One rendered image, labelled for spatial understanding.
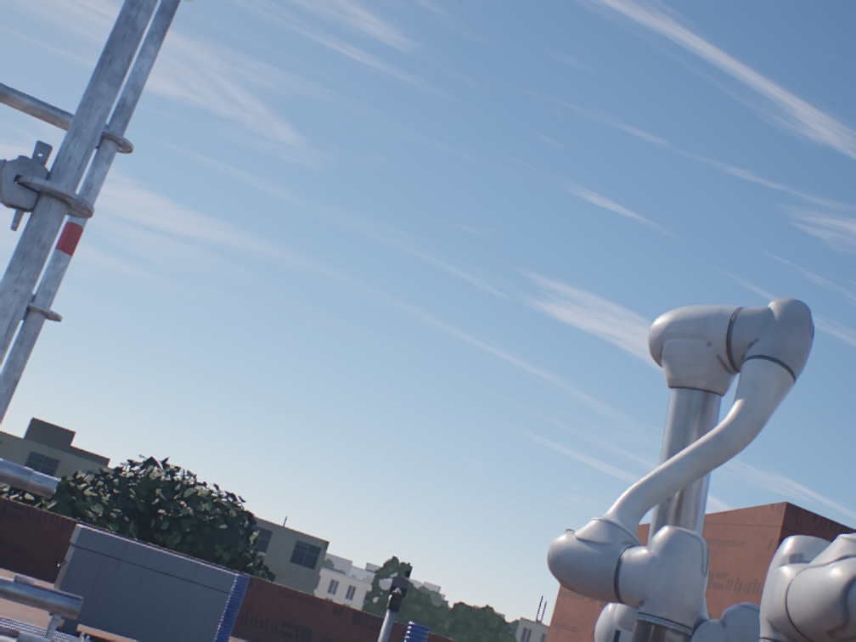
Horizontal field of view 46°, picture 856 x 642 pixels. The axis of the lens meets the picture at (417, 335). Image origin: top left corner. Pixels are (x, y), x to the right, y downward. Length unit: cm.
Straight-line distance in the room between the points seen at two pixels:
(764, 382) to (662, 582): 45
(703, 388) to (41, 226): 125
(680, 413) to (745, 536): 907
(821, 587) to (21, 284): 120
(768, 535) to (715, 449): 898
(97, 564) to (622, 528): 602
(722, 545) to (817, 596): 999
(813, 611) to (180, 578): 653
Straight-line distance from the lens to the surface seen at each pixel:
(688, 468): 190
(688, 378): 207
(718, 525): 1151
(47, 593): 274
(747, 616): 199
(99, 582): 758
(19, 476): 245
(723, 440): 191
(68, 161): 171
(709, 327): 207
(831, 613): 137
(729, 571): 1117
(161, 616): 766
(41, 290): 277
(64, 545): 1291
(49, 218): 168
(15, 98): 290
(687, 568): 174
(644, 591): 175
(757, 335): 203
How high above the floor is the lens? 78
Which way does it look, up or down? 15 degrees up
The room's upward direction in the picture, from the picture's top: 18 degrees clockwise
